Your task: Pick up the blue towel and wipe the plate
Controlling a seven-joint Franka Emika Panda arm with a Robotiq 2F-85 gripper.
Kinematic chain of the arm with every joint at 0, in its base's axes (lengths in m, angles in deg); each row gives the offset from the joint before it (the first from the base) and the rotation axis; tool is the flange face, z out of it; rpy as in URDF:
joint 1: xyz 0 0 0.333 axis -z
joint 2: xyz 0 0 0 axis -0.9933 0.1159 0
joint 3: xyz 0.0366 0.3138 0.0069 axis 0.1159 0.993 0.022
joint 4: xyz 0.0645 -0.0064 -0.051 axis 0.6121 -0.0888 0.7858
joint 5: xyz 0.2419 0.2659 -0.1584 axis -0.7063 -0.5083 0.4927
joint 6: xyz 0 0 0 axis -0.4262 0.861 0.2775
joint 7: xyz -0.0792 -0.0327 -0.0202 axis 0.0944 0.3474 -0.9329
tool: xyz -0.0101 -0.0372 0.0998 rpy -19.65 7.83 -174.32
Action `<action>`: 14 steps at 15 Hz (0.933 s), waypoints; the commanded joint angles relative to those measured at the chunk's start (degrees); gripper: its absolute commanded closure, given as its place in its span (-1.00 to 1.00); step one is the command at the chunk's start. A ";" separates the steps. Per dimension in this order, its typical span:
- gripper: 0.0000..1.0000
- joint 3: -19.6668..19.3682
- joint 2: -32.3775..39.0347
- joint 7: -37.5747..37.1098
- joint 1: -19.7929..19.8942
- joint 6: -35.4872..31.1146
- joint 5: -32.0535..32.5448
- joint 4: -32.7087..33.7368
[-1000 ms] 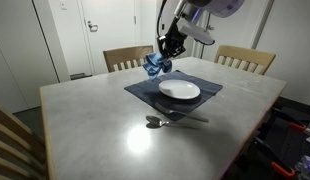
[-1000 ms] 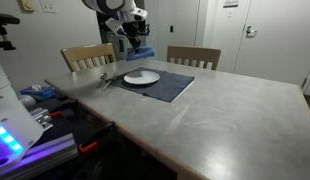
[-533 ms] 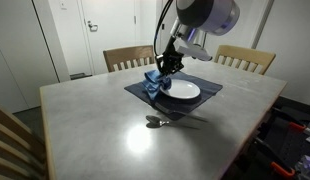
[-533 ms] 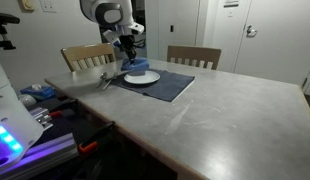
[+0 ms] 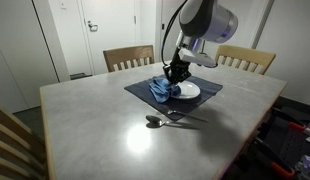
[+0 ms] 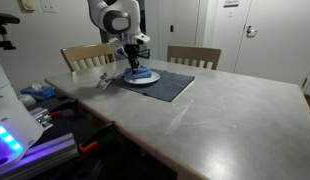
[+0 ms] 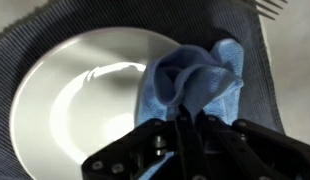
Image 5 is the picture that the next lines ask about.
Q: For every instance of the silver spoon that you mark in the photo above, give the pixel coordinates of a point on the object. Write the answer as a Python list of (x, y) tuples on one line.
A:
[(154, 120)]

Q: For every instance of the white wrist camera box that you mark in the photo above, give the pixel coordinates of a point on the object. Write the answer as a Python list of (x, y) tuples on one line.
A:
[(195, 57)]

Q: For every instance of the small black door latch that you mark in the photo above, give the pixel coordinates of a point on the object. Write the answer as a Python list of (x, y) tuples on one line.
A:
[(163, 26)]

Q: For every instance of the silver fork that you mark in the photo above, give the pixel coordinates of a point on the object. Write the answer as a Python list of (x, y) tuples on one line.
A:
[(195, 117)]

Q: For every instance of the blue cloth towel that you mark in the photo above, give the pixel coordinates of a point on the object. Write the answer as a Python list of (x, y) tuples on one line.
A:
[(160, 90)]

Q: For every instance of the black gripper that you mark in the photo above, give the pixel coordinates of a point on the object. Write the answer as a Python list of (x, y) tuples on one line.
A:
[(176, 68)]

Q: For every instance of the grey door hinge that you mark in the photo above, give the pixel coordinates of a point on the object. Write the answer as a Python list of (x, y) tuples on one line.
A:
[(134, 20)]

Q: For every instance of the dark wooden slat-back chair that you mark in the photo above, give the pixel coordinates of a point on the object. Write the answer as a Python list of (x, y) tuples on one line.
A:
[(128, 53)]

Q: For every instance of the white wall light switch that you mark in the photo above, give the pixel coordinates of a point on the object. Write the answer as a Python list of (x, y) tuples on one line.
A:
[(63, 4)]

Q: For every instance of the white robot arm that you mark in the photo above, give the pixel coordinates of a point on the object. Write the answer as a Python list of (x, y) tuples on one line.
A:
[(208, 20)]

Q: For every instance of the dark blue placemat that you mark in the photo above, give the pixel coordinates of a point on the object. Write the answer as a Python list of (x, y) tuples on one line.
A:
[(141, 91)]

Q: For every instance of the white round plate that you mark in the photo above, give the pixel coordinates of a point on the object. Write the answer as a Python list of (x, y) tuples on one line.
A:
[(191, 90)]

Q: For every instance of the light wooden slat-back chair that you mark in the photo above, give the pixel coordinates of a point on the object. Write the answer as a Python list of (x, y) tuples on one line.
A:
[(241, 52)]

